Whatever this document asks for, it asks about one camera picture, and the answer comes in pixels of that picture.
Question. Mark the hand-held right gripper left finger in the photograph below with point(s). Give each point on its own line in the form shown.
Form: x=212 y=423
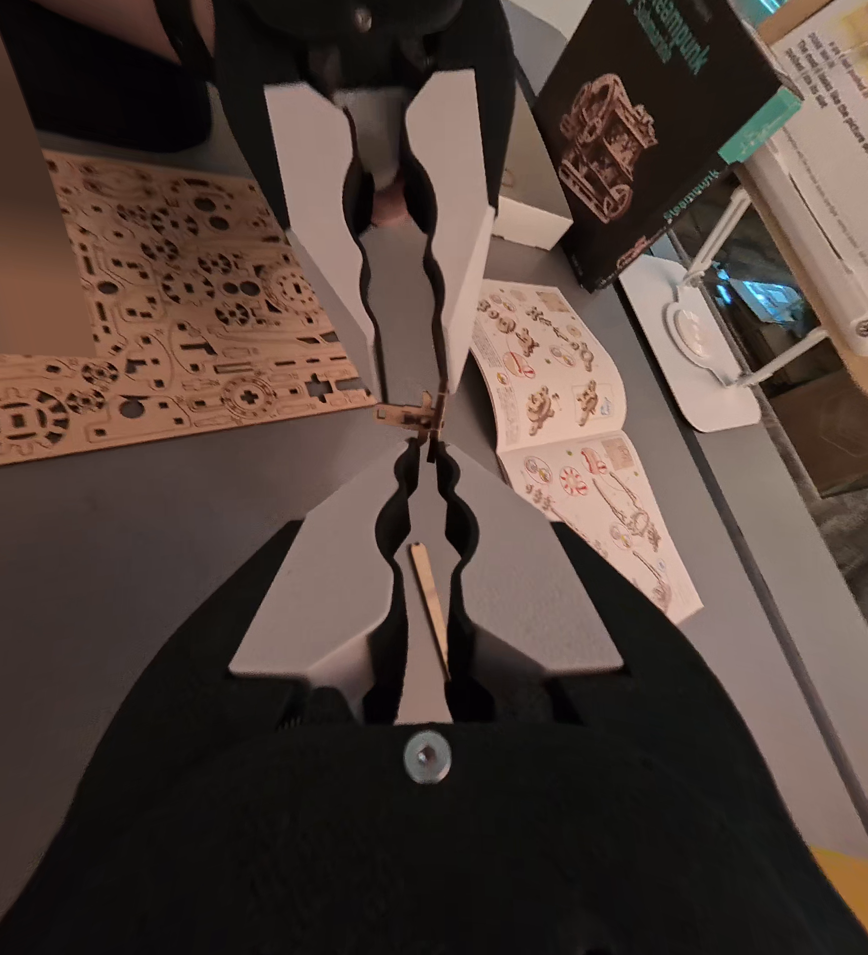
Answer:
x=314 y=597

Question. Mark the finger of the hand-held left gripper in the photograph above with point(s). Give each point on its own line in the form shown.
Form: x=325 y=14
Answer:
x=311 y=186
x=456 y=149

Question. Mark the assembly instruction booklet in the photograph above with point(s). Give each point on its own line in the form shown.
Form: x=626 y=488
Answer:
x=575 y=448

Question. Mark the laser-cut plywood parts sheet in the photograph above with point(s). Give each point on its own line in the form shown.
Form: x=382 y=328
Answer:
x=180 y=298

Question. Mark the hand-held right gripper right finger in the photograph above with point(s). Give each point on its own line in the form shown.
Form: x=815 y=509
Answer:
x=538 y=597

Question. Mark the thin wooden stick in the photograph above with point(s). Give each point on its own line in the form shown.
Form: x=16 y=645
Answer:
x=430 y=604

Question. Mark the printed instruction sheet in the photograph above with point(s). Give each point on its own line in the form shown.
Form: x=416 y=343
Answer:
x=851 y=112

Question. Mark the white cardboard box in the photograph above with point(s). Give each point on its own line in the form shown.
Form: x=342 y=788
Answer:
x=531 y=222

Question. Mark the black quilted cushion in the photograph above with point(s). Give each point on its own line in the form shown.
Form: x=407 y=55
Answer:
x=105 y=74

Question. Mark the black model kit box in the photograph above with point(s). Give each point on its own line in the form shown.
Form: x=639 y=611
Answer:
x=643 y=112

